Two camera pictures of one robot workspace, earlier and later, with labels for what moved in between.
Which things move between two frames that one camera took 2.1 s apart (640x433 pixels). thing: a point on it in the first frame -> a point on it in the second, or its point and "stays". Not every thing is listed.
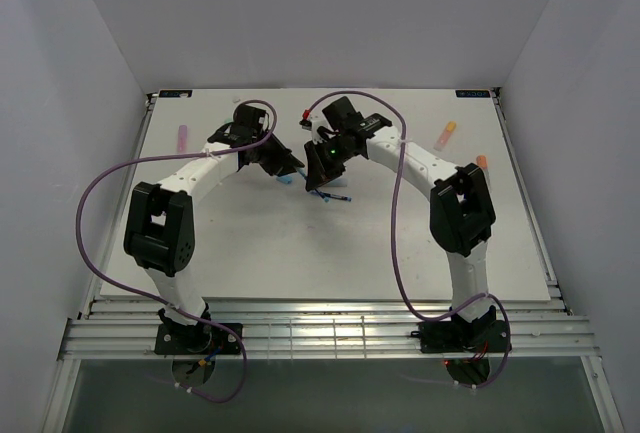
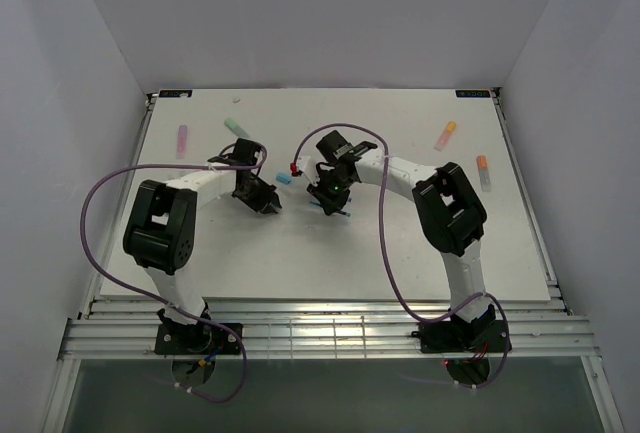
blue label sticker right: x=473 y=94 stays
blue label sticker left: x=175 y=93 stays
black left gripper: x=285 y=162 -> x=262 y=203
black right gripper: x=320 y=173 -> x=330 y=203
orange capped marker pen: x=482 y=162 stays
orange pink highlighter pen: x=444 y=135 stays
